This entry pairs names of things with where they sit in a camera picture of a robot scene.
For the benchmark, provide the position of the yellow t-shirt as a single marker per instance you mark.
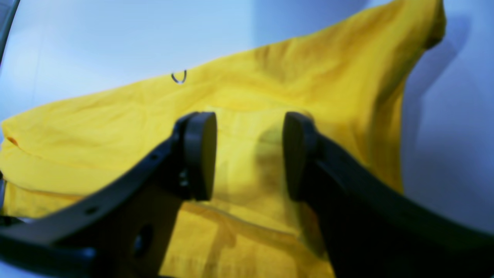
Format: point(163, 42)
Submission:
point(349, 77)

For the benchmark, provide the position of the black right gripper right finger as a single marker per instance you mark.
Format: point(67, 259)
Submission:
point(369, 230)

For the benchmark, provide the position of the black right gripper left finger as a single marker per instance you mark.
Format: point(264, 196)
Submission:
point(124, 229)

